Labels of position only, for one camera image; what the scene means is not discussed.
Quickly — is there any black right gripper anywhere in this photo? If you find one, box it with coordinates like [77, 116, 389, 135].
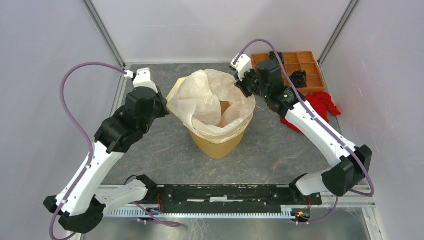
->
[234, 66, 270, 100]

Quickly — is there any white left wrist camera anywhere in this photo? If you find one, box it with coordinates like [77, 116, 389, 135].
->
[124, 67, 159, 94]

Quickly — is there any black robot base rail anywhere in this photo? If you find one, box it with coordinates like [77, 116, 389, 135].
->
[130, 174, 323, 214]

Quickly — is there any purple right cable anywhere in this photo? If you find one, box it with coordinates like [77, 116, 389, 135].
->
[232, 39, 376, 224]

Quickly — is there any wooden compartment tray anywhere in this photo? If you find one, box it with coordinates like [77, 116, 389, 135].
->
[250, 50, 327, 95]

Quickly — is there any dark rolled item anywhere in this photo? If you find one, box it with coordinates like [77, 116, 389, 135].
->
[268, 51, 284, 65]
[290, 70, 307, 88]

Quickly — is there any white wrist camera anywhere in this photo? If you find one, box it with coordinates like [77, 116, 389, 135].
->
[229, 53, 253, 81]
[124, 67, 159, 94]

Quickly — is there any red cloth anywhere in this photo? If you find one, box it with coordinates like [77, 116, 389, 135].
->
[279, 91, 342, 134]

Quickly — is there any cream translucent plastic trash bag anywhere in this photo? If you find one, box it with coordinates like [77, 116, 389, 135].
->
[166, 69, 256, 144]

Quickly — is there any white toothed cable rail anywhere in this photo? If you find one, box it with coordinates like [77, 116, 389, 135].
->
[106, 205, 306, 220]

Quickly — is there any dark rolled item top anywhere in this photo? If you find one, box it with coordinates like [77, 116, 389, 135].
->
[268, 51, 284, 65]

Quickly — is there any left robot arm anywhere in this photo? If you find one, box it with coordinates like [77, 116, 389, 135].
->
[43, 86, 169, 234]

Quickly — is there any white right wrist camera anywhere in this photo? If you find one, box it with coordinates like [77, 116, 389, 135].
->
[229, 53, 253, 81]

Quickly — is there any dark rolled item right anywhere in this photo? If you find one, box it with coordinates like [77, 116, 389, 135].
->
[290, 70, 307, 88]

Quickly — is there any yellow mesh trash bin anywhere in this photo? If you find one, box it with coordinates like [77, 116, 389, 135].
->
[166, 77, 254, 160]

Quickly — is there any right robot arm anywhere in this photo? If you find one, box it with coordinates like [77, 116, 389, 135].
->
[230, 56, 373, 204]

